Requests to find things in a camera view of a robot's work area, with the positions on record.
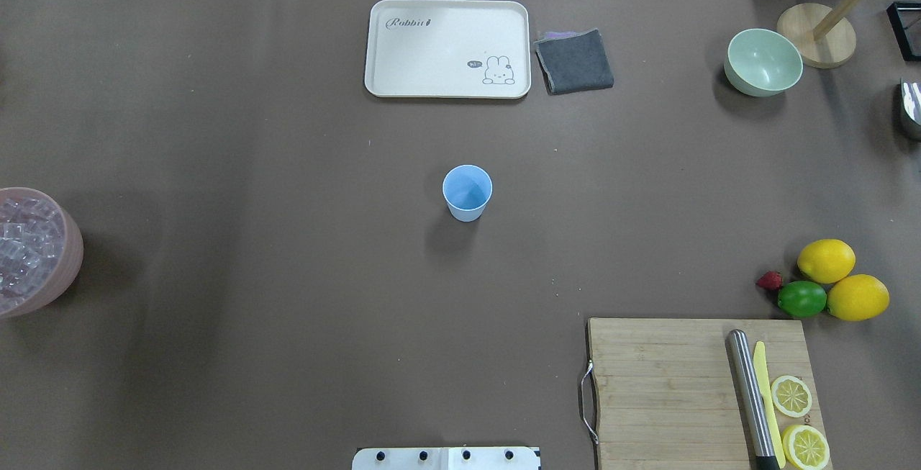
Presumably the light blue plastic cup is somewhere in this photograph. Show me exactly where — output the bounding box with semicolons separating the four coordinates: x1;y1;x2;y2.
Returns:
442;165;494;222

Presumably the red strawberry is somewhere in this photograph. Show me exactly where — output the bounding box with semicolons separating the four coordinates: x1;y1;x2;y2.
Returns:
756;271;784;292

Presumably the wooden cup stand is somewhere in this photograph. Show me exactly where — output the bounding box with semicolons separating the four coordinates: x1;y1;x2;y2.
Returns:
776;0;861;69

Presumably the pink bowl of ice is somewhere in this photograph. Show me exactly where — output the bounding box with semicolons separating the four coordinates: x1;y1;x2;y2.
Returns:
1;187;83;319

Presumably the steel ice scoop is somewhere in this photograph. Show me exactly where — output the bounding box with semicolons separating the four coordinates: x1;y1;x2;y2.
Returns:
900;79;920;142

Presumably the cream rabbit tray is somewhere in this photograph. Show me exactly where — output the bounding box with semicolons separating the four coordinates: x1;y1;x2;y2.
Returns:
364;0;532;99

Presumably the grey folded cloth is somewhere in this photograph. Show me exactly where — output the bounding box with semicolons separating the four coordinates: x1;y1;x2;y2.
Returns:
534;28;614;95

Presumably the bamboo cutting board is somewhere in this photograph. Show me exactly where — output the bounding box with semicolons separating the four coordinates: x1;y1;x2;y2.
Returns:
584;318;818;469

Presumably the steel muddler rod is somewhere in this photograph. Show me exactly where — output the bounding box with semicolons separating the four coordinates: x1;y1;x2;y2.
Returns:
727;329;779;469

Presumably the pale green bowl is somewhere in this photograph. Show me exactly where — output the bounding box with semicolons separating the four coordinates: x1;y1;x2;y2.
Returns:
723;28;804;97

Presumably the yellow plastic knife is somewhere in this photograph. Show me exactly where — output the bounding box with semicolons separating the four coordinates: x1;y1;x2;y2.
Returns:
753;341;786;469

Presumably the green lime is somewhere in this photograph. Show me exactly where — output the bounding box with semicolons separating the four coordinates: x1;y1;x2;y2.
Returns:
776;281;828;318

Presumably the yellow lemon far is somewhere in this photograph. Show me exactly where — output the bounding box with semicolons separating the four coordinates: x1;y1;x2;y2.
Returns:
796;238;856;284

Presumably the yellow lemon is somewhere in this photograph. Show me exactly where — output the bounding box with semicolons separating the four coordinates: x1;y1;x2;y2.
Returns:
826;274;891;322
796;238;856;284

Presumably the lemon slice upper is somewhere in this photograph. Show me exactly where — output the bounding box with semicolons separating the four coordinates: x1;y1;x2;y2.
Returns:
770;375;815;418

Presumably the lemon slice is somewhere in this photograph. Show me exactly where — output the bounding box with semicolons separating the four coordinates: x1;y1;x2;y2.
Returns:
770;375;815;418
781;425;831;469

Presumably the yellow lemon near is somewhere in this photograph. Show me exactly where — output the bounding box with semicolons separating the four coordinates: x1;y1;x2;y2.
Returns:
826;274;891;322

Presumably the lemon slice lower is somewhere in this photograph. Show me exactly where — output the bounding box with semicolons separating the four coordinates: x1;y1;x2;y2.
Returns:
781;425;831;469

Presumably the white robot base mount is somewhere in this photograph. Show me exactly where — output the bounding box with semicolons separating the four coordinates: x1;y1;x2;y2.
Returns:
351;446;542;469

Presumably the black tray frame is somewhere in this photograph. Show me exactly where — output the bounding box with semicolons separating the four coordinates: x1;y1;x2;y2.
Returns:
886;1;920;61

